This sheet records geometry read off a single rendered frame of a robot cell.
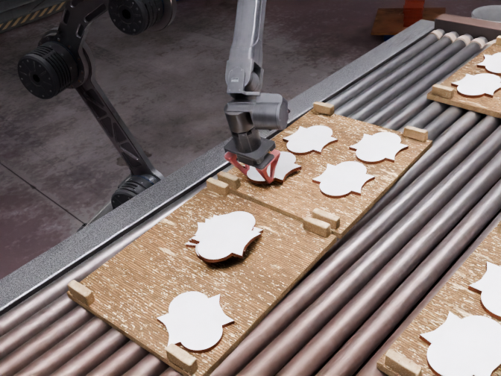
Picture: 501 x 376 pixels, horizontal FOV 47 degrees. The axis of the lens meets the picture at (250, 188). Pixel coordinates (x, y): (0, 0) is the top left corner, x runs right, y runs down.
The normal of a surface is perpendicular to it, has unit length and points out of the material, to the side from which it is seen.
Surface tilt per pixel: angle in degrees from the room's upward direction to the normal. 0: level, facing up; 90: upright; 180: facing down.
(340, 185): 0
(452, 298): 0
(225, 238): 0
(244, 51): 47
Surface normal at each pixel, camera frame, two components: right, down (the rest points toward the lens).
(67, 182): -0.11, -0.81
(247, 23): -0.32, -0.14
